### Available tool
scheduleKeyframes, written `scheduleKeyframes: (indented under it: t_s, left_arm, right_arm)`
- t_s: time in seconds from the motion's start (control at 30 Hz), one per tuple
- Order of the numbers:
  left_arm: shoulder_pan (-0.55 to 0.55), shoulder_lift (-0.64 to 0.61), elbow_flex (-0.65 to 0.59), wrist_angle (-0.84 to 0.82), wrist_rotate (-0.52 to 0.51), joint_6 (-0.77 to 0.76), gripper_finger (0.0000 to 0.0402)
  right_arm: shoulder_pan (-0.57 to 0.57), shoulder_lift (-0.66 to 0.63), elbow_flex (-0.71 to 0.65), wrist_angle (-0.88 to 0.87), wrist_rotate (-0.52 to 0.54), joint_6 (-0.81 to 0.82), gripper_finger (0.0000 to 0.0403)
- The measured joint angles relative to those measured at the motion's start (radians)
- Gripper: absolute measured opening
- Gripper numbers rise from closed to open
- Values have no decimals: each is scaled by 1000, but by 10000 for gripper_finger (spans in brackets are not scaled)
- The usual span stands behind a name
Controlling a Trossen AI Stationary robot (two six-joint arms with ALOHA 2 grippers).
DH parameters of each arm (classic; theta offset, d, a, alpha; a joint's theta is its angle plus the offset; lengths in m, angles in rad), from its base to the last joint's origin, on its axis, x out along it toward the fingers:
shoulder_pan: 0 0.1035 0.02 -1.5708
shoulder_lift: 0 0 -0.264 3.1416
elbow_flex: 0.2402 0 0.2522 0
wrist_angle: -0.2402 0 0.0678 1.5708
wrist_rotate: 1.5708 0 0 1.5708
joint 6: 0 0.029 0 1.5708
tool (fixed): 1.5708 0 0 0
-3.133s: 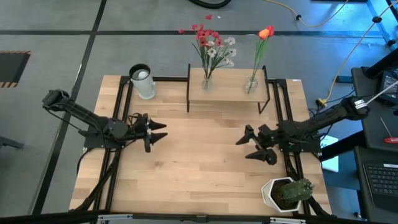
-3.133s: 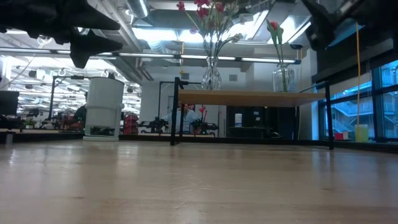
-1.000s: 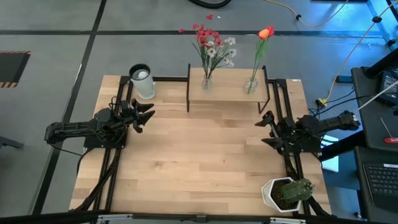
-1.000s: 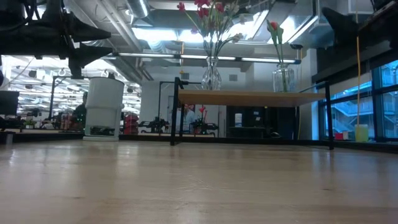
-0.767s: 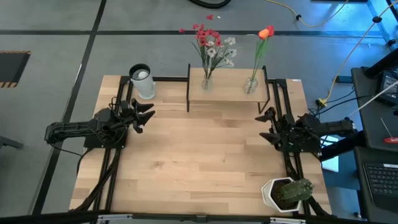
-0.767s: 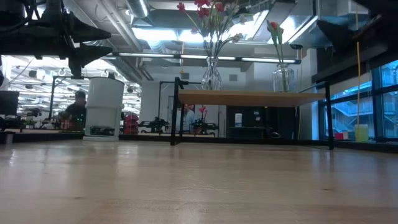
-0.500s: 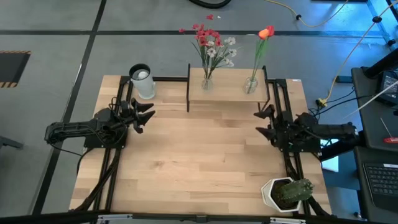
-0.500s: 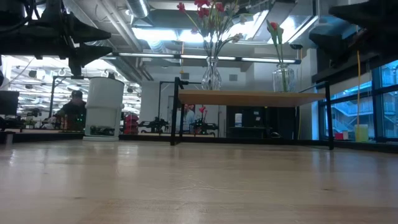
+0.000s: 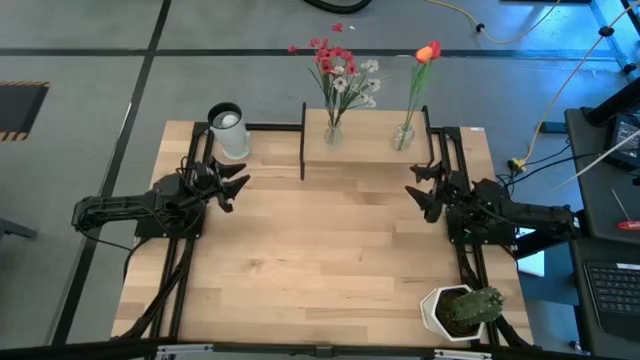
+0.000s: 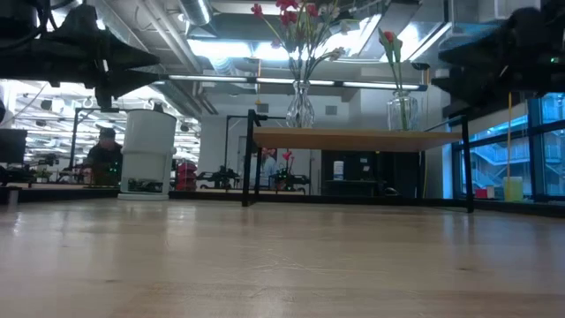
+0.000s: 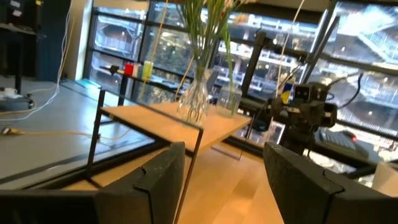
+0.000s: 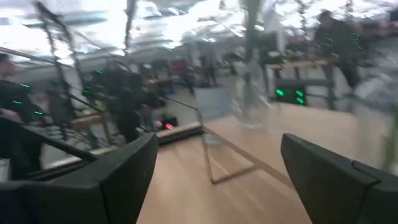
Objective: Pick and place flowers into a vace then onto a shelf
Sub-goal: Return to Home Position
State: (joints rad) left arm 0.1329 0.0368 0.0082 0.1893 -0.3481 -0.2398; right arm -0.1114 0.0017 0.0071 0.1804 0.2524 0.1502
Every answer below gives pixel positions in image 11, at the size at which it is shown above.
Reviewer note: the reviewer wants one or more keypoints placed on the grey device red light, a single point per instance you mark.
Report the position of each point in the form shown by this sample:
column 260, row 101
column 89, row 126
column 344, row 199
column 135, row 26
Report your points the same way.
column 335, row 140

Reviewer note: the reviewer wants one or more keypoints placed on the ribbed cylindrical glass vase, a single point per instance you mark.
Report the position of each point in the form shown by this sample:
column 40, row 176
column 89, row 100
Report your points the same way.
column 228, row 102

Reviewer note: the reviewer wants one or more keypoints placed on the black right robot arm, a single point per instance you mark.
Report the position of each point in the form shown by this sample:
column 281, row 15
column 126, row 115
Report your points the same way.
column 297, row 140

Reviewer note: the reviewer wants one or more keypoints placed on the wooden shelf black metal frame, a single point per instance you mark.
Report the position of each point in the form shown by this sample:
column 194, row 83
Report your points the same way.
column 161, row 121

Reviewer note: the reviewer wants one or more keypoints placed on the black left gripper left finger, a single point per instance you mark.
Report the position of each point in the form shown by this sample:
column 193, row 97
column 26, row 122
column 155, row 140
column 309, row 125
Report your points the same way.
column 140, row 193

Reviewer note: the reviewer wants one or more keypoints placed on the black table edge rail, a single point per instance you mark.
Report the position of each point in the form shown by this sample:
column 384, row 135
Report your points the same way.
column 93, row 168

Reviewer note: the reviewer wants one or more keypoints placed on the blue and yellow box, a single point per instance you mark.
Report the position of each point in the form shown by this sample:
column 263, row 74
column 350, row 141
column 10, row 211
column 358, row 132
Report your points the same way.
column 287, row 91

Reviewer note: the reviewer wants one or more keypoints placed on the black desk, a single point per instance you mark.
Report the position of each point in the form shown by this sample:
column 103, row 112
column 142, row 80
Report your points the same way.
column 18, row 29

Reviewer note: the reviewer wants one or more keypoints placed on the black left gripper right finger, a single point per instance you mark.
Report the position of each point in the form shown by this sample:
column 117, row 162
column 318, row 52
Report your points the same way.
column 311, row 193

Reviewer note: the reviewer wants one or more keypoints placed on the bulbous clear glass vase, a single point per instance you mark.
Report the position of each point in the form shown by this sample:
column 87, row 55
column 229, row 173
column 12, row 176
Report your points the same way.
column 194, row 105

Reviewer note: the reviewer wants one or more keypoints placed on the red tulip green stem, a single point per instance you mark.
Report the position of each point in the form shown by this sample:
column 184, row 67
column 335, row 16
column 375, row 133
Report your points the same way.
column 228, row 62
column 232, row 99

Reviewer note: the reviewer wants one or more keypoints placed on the white object on floor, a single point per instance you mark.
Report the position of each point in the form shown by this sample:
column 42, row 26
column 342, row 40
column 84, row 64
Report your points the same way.
column 9, row 92

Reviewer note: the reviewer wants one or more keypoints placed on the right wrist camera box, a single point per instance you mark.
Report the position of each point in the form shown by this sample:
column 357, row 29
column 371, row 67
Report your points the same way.
column 302, row 92

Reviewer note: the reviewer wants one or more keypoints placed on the small red box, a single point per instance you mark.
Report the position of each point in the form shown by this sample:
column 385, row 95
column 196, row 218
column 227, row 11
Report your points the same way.
column 129, row 69

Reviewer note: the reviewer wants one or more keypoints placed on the yellow-green translucent container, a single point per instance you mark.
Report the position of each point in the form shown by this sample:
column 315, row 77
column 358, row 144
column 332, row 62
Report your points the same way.
column 147, row 70

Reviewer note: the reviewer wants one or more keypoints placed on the red artificial flower bunch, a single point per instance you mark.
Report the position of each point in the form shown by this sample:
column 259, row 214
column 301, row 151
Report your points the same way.
column 194, row 31

